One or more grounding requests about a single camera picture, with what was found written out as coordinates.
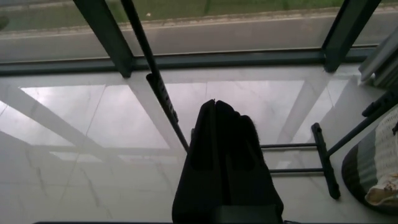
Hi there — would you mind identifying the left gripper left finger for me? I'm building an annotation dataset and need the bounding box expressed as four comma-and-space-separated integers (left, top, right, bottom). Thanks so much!
172, 99, 229, 224

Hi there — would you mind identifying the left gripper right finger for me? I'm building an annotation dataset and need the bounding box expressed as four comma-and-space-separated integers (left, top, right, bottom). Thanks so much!
215, 100, 284, 224

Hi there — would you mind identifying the black garment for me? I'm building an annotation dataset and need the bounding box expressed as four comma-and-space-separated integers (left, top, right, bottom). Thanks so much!
238, 113, 266, 170

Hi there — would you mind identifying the white laundry basket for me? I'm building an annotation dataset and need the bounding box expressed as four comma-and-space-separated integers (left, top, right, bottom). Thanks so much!
341, 105, 398, 216

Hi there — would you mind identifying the black clothes rack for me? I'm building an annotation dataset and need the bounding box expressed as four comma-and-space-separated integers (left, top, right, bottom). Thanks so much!
120, 0, 398, 200

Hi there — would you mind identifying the window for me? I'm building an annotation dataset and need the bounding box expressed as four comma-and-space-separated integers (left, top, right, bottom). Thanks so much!
0, 0, 398, 78

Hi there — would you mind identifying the cream printed garment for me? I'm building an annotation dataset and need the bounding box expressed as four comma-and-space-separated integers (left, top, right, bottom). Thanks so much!
364, 172, 398, 207

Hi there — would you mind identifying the beige curtain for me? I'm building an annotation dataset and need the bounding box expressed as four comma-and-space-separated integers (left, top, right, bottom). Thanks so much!
358, 26, 398, 90

